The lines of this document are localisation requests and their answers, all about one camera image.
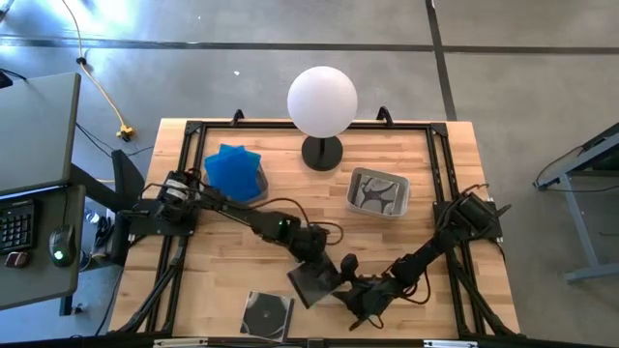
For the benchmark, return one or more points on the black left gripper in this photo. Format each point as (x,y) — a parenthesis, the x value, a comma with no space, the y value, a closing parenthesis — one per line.
(320,255)

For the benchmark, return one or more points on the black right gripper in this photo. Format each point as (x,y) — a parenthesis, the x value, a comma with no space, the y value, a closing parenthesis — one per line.
(372,297)

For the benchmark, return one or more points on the clear jewel case black tray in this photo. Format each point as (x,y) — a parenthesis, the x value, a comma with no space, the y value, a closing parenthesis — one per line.
(307,287)
(266,314)

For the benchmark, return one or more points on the clear plastic bag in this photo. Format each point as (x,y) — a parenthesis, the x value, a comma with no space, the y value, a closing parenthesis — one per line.
(374,193)

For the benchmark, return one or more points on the blue translucent jewel case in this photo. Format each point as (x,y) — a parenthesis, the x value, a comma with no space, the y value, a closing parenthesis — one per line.
(208,166)
(237,176)

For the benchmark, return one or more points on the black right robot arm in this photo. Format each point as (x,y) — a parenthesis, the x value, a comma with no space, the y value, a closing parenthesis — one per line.
(421,256)

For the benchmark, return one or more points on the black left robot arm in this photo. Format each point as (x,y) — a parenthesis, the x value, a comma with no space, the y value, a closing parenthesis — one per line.
(251,217)

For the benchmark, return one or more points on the white plastic bin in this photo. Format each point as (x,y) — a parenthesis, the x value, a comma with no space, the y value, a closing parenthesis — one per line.
(405,193)

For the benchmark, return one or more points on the white globe table lamp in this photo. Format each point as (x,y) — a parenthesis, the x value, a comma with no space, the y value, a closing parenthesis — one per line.
(321,101)

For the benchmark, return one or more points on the black desk support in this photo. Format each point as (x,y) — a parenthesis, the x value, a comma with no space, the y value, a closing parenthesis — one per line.
(128,174)

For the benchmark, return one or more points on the grey metal table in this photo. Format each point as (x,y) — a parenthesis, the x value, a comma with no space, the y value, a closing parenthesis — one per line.
(578,224)

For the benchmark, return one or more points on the black computer mouse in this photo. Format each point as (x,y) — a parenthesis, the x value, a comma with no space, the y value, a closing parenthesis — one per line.
(62,241)

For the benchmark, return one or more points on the small dark red object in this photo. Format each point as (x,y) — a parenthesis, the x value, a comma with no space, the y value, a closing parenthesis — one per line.
(17,260)

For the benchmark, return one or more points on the black keyboard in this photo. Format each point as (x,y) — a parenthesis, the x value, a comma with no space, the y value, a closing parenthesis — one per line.
(17,227)

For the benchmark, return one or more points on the grey office desk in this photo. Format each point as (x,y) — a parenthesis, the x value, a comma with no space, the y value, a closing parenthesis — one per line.
(34,135)

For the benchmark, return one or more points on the silver aluminium bracket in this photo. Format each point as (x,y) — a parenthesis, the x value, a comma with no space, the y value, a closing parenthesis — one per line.
(181,343)
(450,343)

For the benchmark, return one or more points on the black aluminium table frame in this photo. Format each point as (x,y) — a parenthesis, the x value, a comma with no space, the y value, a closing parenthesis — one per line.
(232,126)

